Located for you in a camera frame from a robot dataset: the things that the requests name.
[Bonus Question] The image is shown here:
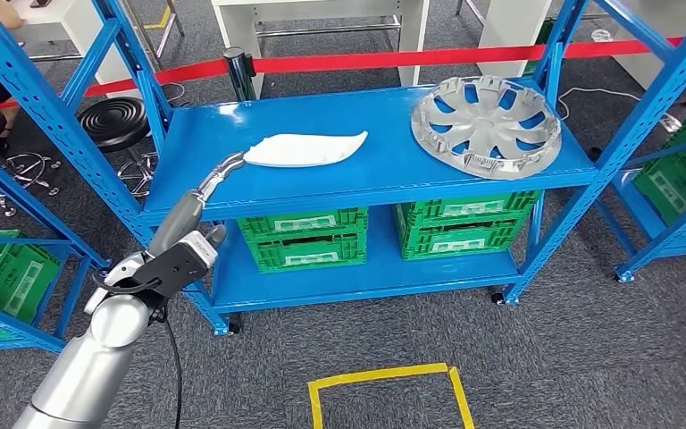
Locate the blue metal shelf rack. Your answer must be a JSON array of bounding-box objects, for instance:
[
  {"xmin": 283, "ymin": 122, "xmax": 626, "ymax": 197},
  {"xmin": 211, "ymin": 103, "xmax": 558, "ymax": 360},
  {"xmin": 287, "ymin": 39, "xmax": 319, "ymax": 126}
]
[
  {"xmin": 0, "ymin": 139, "xmax": 111, "ymax": 357},
  {"xmin": 0, "ymin": 0, "xmax": 686, "ymax": 338},
  {"xmin": 594, "ymin": 52, "xmax": 686, "ymax": 284}
]

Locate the yellow floor tape square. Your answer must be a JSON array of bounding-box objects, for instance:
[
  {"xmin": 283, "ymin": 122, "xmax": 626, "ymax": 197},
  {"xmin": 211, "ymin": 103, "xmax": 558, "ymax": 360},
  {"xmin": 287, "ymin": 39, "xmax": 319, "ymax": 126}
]
[{"xmin": 307, "ymin": 362, "xmax": 475, "ymax": 429}]

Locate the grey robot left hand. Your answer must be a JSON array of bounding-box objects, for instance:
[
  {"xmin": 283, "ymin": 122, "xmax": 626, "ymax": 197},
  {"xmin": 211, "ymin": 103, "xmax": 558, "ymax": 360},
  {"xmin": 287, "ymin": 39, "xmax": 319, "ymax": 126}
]
[{"xmin": 148, "ymin": 152, "xmax": 247, "ymax": 257}]

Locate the tan round object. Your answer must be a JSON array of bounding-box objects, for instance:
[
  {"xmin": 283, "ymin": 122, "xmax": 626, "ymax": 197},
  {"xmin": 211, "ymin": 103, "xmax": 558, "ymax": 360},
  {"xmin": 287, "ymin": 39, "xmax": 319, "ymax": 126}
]
[{"xmin": 0, "ymin": 0, "xmax": 25, "ymax": 29}]

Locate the silver wheel hubcap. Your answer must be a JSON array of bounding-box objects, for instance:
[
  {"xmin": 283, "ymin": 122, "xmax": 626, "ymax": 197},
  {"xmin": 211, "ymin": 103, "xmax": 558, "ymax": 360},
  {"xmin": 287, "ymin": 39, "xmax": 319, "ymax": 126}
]
[{"xmin": 409, "ymin": 75, "xmax": 563, "ymax": 181}]

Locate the white curved car panel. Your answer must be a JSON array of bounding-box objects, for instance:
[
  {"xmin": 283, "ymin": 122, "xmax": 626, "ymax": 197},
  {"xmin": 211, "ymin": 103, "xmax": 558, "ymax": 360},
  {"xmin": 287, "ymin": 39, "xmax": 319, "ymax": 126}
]
[{"xmin": 242, "ymin": 130, "xmax": 370, "ymax": 169}]

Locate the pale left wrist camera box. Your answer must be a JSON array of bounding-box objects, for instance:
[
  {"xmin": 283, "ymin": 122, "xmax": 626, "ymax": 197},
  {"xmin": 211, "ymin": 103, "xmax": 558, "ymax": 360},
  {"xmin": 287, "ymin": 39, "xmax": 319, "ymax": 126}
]
[{"xmin": 132, "ymin": 231, "xmax": 220, "ymax": 299}]

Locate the black barrier post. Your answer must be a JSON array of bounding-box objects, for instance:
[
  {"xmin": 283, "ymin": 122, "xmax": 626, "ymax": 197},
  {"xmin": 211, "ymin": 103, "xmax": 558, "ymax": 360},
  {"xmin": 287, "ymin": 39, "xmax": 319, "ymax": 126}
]
[{"xmin": 222, "ymin": 46, "xmax": 260, "ymax": 103}]

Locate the green open plastic crate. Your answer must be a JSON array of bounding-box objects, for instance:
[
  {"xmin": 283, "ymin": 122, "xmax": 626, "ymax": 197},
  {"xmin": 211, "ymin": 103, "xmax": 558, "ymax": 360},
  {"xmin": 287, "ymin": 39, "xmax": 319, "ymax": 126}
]
[{"xmin": 0, "ymin": 229, "xmax": 64, "ymax": 325}]

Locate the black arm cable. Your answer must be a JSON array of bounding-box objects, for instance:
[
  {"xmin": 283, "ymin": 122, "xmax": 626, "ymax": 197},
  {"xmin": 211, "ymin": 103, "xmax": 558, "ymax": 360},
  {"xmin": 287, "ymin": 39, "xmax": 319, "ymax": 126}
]
[{"xmin": 91, "ymin": 273, "xmax": 184, "ymax": 429}]

